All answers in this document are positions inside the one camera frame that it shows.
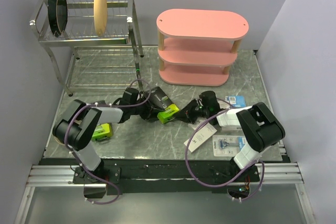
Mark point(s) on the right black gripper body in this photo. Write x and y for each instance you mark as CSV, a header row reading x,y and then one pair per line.
x,y
194,110

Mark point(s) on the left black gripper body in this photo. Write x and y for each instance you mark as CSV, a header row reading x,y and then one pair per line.
x,y
144,110

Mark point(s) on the pink three-tier shelf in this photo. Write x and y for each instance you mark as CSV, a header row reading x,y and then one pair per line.
x,y
198,47

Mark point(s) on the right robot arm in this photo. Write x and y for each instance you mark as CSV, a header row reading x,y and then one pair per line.
x,y
260,127

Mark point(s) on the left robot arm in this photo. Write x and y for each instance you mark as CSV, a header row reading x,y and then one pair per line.
x,y
77,124

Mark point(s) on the white slim box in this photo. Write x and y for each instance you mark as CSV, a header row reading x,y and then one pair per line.
x,y
201,136

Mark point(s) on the blue razor blister pack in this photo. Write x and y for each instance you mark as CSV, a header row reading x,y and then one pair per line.
x,y
236,101
227,145

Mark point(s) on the metal dish rack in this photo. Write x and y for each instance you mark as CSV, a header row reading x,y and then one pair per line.
x,y
84,61

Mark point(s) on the beige tape roll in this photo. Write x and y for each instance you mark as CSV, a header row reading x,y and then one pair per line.
x,y
58,141

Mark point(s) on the beige wooden plate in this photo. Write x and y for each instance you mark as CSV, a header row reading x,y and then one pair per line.
x,y
100,14

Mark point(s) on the black plate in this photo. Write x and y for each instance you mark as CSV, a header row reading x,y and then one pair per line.
x,y
57,16

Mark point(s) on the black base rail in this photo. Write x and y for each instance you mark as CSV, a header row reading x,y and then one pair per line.
x,y
166,176

